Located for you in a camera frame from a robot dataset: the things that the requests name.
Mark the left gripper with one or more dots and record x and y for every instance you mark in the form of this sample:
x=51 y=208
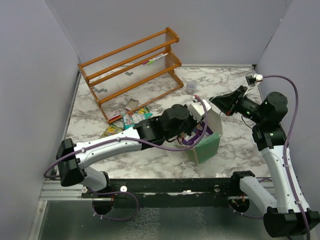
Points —
x=194 y=122

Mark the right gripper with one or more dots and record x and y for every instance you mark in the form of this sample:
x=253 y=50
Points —
x=227 y=101

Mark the white green paper bag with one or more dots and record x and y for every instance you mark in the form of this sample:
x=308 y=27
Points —
x=201 y=153

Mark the yellow green snack packet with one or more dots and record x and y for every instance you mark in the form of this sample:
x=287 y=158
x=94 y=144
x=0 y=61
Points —
x=143 y=110

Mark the teal snack packet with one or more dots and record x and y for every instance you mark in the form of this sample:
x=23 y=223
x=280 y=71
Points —
x=130 y=119

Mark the yellow green Fox's candy bag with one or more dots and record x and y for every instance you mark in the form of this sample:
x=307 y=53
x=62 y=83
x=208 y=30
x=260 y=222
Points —
x=112 y=129

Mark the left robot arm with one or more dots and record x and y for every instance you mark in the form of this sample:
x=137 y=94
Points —
x=74 y=160

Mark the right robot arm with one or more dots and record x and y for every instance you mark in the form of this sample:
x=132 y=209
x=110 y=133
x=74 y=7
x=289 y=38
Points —
x=286 y=213

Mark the small clear plastic cup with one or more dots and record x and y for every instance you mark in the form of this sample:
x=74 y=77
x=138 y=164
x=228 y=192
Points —
x=191 y=87

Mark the open small cardboard box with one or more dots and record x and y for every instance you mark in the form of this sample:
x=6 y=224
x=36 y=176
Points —
x=131 y=104

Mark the red white staple box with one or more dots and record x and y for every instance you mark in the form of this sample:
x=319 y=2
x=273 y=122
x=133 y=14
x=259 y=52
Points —
x=113 y=115

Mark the purple capped marker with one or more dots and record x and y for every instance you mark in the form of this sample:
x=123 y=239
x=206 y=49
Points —
x=153 y=59

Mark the orange wooden two-tier rack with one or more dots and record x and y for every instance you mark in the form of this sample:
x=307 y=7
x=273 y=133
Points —
x=117 y=72

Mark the grey staple strip lower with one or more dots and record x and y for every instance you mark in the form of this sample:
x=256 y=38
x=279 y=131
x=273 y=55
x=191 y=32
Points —
x=100 y=90

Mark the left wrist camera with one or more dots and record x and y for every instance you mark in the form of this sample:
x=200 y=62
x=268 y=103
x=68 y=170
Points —
x=196 y=110

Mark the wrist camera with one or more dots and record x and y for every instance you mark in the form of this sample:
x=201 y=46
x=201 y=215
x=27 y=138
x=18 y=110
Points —
x=253 y=80
x=196 y=110

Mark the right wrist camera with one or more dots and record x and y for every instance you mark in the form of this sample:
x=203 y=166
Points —
x=253 y=80

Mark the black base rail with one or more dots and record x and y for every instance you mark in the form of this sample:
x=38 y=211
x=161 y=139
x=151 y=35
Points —
x=169 y=192

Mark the aluminium frame rail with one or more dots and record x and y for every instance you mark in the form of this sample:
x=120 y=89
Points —
x=53 y=191

